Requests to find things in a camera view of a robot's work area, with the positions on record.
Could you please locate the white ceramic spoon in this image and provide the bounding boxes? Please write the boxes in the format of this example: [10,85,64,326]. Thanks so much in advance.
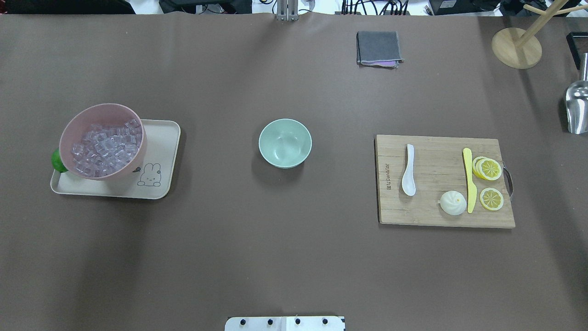
[401,144,416,196]

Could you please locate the pile of clear ice cubes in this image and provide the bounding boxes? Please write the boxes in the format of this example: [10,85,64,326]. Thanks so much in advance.
[71,119,143,178]

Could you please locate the wooden mug tree stand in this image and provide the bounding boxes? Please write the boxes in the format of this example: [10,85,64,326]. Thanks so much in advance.
[491,0,588,69]

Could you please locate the hidden back lemon slice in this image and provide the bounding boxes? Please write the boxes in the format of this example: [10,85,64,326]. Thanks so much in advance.
[472,156,486,179]

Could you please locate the metal ice scoop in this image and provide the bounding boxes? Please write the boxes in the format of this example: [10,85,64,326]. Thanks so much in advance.
[565,54,588,135]

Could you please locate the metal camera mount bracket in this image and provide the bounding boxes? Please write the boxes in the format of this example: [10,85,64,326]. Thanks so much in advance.
[276,0,299,22]

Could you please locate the grey folded cloth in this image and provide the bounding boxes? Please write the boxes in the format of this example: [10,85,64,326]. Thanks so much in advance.
[356,31,405,68]

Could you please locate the green lime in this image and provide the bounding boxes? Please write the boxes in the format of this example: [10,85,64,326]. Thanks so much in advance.
[51,148,68,173]

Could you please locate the pink bowl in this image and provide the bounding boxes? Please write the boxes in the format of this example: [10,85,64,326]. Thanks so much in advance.
[58,103,147,181]

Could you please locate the yellow plastic knife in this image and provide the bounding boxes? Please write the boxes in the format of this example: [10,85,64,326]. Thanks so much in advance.
[462,148,477,214]

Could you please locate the mint green bowl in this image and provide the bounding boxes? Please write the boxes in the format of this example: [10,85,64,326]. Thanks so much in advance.
[258,119,313,168]

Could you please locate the black box at edge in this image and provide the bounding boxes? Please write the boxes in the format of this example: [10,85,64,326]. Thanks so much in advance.
[566,31,588,70]

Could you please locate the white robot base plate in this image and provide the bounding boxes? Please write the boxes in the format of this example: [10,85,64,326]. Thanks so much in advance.
[224,315,346,331]

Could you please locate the lower lemon slice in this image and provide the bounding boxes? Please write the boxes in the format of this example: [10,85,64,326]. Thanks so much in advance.
[479,187,504,211]

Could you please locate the upper lemon slice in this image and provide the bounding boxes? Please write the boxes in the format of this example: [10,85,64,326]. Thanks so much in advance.
[476,158,503,182]

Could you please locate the wooden cutting board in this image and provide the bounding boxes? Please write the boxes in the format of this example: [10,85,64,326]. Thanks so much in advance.
[374,135,516,229]

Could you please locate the black cables bundle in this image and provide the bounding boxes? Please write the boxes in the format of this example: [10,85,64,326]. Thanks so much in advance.
[341,0,411,16]

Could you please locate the cream rabbit tray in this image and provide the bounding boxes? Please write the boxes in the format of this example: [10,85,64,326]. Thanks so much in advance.
[50,120,181,200]

